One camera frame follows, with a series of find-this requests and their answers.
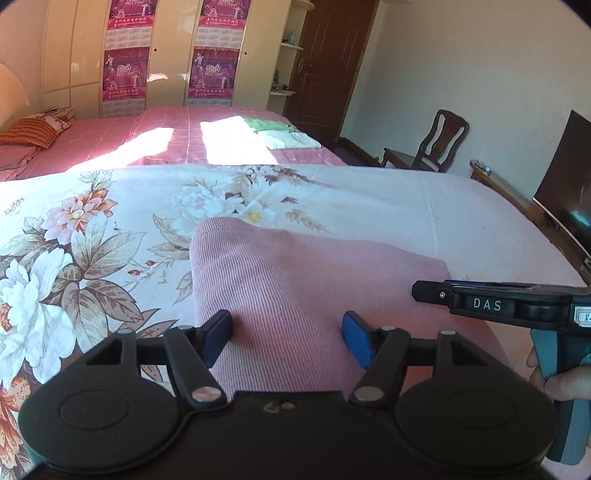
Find cream wardrobe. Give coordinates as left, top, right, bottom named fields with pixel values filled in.
left=44, top=0, right=315, bottom=120

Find brown wooden door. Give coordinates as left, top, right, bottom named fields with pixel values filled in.
left=283, top=0, right=380, bottom=139

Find cream corner shelf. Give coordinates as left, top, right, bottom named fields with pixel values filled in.
left=268, top=0, right=315, bottom=112

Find pink ribbed sweater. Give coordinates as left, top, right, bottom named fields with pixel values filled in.
left=189, top=217, right=509, bottom=402

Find patterned pillow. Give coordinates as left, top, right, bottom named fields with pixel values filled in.
left=41, top=107, right=75, bottom=134

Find black television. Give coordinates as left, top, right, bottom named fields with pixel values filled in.
left=532, top=110, right=591, bottom=260

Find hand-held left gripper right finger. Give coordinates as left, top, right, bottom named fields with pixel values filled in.
left=342, top=311, right=492, bottom=409

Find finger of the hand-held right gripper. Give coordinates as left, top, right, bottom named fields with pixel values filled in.
left=412, top=279, right=541, bottom=306

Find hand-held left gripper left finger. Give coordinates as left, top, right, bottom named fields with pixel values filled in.
left=84, top=309, right=233, bottom=411

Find striped orange pillow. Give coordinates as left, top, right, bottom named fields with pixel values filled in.
left=0, top=115, right=62, bottom=150

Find pink pillow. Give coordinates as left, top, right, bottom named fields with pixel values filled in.
left=0, top=143, right=40, bottom=182

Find dark wooden chair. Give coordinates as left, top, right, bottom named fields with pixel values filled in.
left=382, top=109, right=470, bottom=174

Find white folded cloth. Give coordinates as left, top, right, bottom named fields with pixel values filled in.
left=256, top=130, right=322, bottom=151

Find person's right hand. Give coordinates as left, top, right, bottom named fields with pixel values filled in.
left=527, top=345, right=591, bottom=403

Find purple wall poster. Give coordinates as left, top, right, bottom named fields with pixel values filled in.
left=102, top=46, right=151, bottom=119
left=106, top=0, right=158, bottom=49
left=187, top=46, right=240, bottom=107
left=194, top=0, right=252, bottom=49

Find pink checked bedspread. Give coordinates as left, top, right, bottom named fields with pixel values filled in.
left=0, top=105, right=349, bottom=183

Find cream wooden headboard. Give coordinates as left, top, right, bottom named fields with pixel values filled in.
left=0, top=62, right=31, bottom=132

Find floral bed sheet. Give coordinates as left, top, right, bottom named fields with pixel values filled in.
left=0, top=164, right=591, bottom=480

